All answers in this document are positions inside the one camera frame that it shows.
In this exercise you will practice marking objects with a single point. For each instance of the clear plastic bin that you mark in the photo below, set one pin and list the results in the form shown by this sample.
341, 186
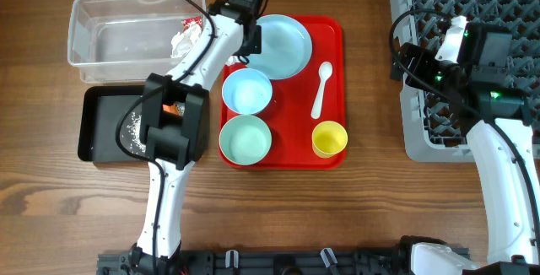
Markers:
122, 41

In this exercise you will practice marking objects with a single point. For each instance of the yellow cup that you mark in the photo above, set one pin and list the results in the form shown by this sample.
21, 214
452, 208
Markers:
328, 138

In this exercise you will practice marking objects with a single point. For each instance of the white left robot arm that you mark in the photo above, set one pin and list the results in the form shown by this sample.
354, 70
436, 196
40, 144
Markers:
160, 239

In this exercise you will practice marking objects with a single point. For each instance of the mint green bowl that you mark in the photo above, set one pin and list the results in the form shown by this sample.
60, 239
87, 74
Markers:
245, 140

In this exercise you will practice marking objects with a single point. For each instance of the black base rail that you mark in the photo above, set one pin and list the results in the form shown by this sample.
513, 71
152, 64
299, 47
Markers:
360, 262

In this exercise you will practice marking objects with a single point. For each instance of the white rice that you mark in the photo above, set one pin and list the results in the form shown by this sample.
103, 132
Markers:
130, 131

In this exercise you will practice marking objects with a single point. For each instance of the white tissue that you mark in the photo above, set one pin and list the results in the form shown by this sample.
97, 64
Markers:
183, 41

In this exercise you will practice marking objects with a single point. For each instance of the grey dishwasher rack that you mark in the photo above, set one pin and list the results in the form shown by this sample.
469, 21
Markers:
431, 132

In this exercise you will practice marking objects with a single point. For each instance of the white plastic spoon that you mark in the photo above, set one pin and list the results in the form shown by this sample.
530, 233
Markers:
325, 72

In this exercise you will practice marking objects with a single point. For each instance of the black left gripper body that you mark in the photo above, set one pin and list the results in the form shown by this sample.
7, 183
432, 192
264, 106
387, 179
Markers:
254, 45

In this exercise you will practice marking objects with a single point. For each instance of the red snack wrapper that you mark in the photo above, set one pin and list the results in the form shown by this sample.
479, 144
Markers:
194, 21

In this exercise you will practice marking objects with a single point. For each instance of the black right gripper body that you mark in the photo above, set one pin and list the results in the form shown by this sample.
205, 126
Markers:
443, 74

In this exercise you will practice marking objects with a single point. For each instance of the light blue plate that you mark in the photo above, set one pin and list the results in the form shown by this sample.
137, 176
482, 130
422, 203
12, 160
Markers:
286, 47

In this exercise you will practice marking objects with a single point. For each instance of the red serving tray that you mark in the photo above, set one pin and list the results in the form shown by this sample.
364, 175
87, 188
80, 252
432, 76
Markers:
288, 115

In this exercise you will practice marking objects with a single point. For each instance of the orange carrot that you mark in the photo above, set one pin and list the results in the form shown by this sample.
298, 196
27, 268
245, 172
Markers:
172, 109

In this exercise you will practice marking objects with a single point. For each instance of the light blue bowl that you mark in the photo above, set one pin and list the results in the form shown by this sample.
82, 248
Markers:
247, 91

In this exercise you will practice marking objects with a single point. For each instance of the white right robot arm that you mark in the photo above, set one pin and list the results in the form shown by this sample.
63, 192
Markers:
468, 73

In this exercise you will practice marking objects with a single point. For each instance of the black tray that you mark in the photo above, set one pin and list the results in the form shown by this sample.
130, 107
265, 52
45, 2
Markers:
105, 127

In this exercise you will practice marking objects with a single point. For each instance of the clear plastic wrap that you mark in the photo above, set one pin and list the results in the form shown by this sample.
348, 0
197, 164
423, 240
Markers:
232, 61

